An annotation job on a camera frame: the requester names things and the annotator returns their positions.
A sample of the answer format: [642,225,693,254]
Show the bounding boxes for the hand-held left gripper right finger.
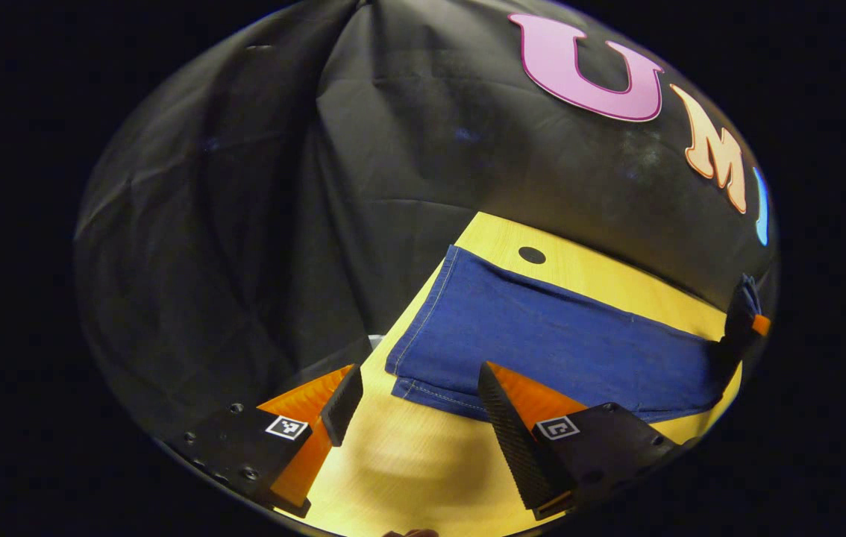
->
[477,361,692,521]

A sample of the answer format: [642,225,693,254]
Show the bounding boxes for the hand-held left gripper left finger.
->
[166,363,364,519]

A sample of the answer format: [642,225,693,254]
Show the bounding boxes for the blue denim jeans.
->
[384,245,763,424]

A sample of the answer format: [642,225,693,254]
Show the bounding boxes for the black backdrop cloth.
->
[74,0,778,441]

